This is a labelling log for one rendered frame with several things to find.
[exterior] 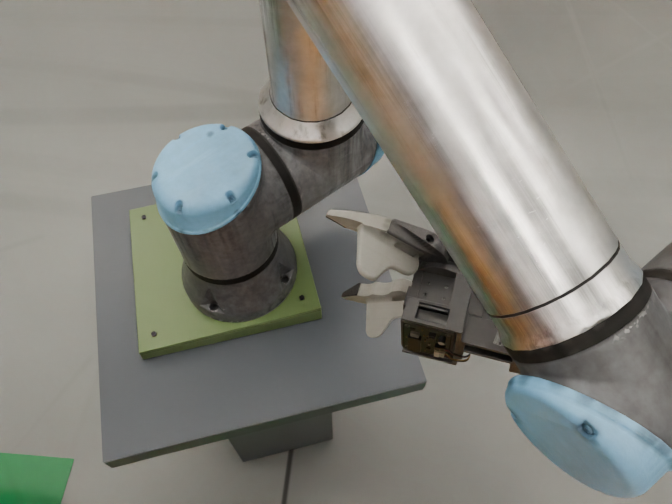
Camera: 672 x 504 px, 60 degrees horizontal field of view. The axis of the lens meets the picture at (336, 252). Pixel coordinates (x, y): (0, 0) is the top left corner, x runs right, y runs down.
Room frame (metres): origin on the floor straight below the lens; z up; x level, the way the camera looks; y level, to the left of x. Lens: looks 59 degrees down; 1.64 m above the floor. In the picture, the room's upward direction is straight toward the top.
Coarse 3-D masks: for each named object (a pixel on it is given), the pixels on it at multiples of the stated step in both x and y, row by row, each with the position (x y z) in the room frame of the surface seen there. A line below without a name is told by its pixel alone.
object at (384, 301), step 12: (360, 288) 0.29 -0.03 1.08; (372, 288) 0.29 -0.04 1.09; (384, 288) 0.28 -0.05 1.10; (396, 288) 0.27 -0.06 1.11; (360, 300) 0.28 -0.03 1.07; (372, 300) 0.28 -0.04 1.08; (384, 300) 0.27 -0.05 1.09; (396, 300) 0.27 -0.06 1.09; (372, 312) 0.26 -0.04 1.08; (384, 312) 0.26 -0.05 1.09; (396, 312) 0.25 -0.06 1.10; (372, 324) 0.25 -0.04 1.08; (384, 324) 0.24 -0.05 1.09; (372, 336) 0.23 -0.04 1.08
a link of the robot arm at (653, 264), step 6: (666, 246) 0.21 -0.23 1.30; (660, 252) 0.20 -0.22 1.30; (666, 252) 0.20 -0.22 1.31; (654, 258) 0.20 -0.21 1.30; (660, 258) 0.19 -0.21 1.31; (666, 258) 0.19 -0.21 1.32; (648, 264) 0.19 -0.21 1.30; (654, 264) 0.19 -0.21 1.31; (660, 264) 0.19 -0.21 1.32; (666, 264) 0.18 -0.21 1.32; (642, 270) 0.19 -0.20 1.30
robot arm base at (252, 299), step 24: (288, 240) 0.52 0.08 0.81; (264, 264) 0.44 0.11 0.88; (288, 264) 0.47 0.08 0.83; (192, 288) 0.43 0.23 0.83; (216, 288) 0.41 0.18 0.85; (240, 288) 0.41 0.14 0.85; (264, 288) 0.42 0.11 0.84; (288, 288) 0.44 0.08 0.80; (216, 312) 0.39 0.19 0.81; (240, 312) 0.39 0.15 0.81; (264, 312) 0.40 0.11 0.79
